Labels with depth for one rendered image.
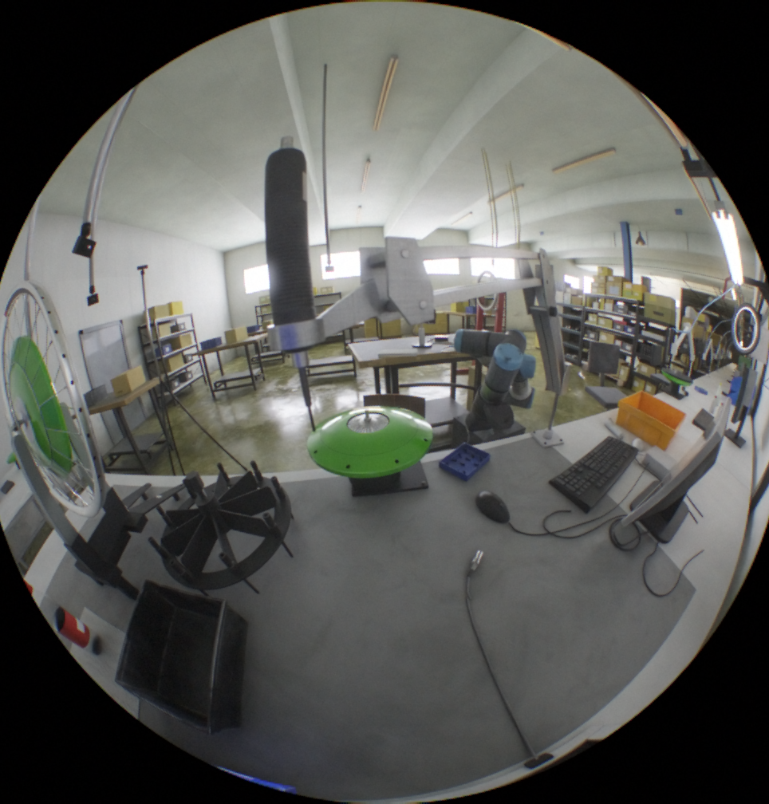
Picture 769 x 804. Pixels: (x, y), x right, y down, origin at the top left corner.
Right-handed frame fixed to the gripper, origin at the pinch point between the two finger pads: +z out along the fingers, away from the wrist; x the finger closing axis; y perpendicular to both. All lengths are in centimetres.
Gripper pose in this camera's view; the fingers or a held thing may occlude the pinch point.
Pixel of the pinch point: (475, 443)
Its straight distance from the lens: 74.4
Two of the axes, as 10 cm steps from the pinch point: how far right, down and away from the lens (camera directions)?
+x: -10.0, 0.8, -0.3
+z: 0.3, 6.3, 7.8
